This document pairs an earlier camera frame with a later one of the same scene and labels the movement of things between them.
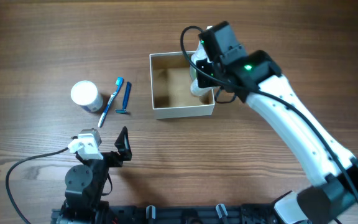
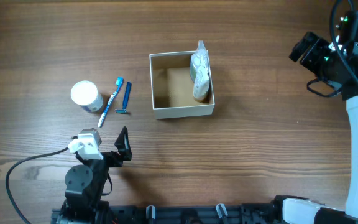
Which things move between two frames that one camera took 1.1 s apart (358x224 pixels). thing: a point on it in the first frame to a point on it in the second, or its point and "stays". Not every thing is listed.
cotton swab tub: x=86 y=94 stays
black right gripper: x=204 y=73 to x=309 y=54
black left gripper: x=111 y=157 stays
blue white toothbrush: x=119 y=82 stays
